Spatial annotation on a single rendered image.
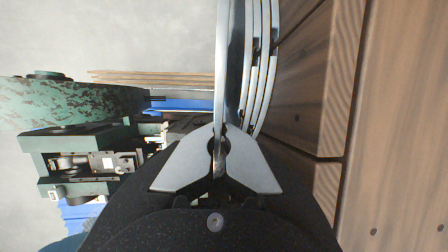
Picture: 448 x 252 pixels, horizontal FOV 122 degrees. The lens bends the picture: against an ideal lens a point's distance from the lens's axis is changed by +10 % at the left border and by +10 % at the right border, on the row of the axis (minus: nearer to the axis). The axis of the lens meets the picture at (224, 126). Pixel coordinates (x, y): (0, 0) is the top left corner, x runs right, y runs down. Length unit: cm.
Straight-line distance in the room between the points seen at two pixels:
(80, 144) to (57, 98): 32
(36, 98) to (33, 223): 367
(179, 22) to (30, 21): 177
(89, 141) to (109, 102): 26
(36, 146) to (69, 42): 182
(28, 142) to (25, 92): 45
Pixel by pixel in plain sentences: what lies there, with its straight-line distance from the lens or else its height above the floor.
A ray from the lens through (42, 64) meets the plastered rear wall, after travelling 302.
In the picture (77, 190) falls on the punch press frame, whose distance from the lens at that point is 122.
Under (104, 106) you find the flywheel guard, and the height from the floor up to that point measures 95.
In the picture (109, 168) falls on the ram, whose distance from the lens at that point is 109.
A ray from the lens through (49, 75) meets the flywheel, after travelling 117.
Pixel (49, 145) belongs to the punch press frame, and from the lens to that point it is 116.
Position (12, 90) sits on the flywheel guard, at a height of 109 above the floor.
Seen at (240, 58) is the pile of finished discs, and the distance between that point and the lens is 18.
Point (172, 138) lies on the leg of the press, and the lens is 59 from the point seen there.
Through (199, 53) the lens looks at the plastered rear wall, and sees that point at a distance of 207.
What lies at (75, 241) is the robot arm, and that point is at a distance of 36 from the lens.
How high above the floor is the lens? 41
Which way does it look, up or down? 5 degrees down
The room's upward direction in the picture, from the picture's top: 90 degrees counter-clockwise
